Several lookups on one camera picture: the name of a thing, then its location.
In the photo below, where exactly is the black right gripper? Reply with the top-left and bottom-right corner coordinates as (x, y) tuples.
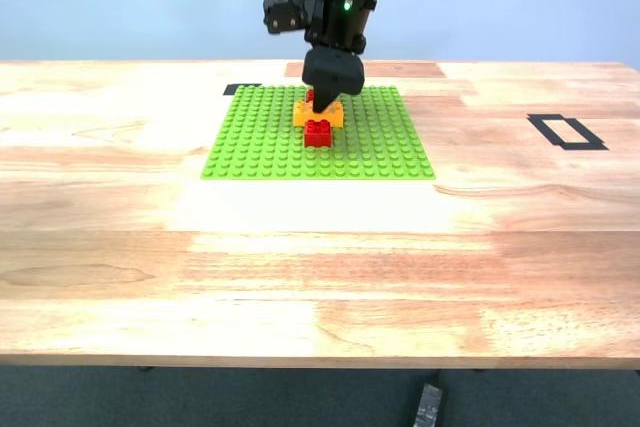
(301, 0), (377, 116)

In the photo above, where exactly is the yellow two-by-four brick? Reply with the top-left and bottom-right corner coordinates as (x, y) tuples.
(291, 99), (346, 130)

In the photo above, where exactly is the green studded baseplate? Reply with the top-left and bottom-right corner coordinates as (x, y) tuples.
(199, 85), (437, 182)

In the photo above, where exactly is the black tape corner mark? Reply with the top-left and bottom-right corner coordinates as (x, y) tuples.
(222, 82), (263, 97)

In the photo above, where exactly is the black tape rectangle outline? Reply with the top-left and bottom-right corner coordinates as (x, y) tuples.
(526, 113), (610, 152)

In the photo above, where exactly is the grey metal floor piece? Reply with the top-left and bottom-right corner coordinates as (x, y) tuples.
(411, 383), (447, 427)

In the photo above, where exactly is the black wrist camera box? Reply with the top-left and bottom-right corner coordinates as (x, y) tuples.
(261, 0), (322, 36)

